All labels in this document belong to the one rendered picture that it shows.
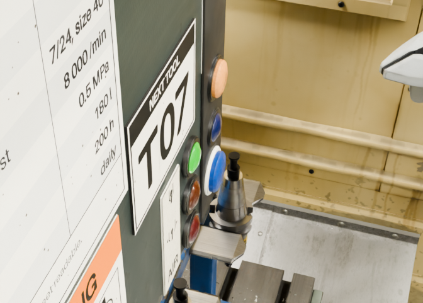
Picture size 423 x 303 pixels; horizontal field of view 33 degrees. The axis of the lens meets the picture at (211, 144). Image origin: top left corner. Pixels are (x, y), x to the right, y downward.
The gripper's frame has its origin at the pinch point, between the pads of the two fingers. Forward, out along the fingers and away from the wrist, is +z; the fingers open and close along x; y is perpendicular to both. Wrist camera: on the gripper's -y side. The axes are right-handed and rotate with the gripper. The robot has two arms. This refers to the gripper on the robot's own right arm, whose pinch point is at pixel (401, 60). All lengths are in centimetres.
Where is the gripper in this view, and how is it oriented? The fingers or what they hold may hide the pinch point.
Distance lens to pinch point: 49.9
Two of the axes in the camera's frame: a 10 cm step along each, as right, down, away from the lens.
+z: -9.7, 1.3, -1.8
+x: -2.3, -6.4, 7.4
